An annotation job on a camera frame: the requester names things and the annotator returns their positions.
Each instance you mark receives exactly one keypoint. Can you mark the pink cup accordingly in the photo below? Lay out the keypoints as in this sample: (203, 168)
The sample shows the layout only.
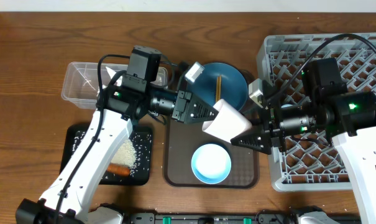
(228, 124)

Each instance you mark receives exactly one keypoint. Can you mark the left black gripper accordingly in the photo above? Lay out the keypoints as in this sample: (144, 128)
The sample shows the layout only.
(184, 112)

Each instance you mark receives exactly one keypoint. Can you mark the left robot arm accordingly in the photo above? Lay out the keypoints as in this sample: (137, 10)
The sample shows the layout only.
(69, 198)

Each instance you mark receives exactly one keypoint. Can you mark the black plastic tray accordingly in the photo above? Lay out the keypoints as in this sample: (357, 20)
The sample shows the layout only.
(74, 136)

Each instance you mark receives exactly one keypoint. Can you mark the brown serving tray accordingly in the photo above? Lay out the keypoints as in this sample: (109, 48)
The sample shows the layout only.
(184, 139)

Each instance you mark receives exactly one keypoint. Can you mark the right wooden chopstick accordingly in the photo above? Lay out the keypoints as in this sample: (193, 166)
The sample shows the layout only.
(218, 88)

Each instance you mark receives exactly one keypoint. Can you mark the orange carrot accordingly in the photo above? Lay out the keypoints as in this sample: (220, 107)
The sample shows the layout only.
(120, 170)

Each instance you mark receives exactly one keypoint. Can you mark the dark blue plate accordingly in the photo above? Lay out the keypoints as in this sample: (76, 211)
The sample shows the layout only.
(233, 85)

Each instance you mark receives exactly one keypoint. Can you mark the spilled white rice pile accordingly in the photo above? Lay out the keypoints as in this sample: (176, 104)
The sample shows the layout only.
(127, 152)

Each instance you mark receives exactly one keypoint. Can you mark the grey dishwasher rack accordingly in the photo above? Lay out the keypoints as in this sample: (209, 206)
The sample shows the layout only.
(307, 166)

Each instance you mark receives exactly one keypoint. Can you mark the clear plastic bin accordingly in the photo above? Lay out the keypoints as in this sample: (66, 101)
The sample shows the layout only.
(80, 85)

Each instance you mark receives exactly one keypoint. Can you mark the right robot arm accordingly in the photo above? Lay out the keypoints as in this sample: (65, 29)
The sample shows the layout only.
(349, 121)

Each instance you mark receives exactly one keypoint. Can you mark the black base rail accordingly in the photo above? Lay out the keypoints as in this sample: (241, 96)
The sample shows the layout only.
(206, 218)

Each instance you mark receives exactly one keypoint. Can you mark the light blue cup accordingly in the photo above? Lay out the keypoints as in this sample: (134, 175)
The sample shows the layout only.
(286, 105)

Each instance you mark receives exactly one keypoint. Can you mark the large white tissue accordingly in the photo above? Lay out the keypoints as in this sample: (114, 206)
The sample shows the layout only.
(116, 77)

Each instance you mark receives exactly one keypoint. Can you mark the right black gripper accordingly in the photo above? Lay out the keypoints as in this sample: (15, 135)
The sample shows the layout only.
(270, 120)

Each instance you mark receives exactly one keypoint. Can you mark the light blue rice bowl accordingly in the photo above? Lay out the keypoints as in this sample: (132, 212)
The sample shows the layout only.
(211, 163)

